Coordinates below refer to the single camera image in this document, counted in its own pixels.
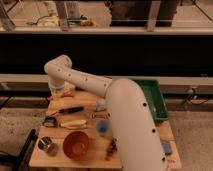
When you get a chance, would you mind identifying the blue plastic cup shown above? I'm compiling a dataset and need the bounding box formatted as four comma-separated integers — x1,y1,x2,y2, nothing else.
96,120,109,136

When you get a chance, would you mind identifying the small dark tin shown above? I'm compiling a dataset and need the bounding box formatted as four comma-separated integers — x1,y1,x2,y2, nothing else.
43,116,57,128

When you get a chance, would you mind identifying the black handled knife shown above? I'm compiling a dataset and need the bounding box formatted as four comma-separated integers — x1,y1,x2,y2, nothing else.
48,106,84,116

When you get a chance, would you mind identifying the orange red pepper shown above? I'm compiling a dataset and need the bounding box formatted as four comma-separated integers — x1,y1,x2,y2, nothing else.
61,92,75,98

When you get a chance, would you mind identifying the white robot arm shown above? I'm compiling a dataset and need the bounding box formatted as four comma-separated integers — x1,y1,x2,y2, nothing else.
44,55,170,171

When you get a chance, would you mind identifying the metal cup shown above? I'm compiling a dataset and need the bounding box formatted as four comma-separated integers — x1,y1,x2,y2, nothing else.
38,136,58,156

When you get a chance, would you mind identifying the green plastic tray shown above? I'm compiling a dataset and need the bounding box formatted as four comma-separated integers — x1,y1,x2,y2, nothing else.
135,79,169,122

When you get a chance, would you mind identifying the black chair frame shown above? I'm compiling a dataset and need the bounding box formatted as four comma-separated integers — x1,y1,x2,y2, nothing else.
12,129,37,171

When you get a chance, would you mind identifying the grey blue cloth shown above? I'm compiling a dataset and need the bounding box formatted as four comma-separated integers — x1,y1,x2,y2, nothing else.
94,98,106,112

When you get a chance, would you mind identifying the red orange bowl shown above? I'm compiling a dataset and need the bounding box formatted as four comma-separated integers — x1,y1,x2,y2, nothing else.
63,131,90,160

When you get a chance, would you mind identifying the blue sponge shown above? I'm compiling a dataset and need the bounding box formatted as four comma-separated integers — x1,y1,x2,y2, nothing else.
161,140,172,155

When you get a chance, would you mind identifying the bunch of dark grapes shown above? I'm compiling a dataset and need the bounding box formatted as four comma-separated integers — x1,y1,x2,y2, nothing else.
105,139,117,160

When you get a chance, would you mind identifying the yellow banana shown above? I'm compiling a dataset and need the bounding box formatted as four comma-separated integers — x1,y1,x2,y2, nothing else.
60,120,87,130

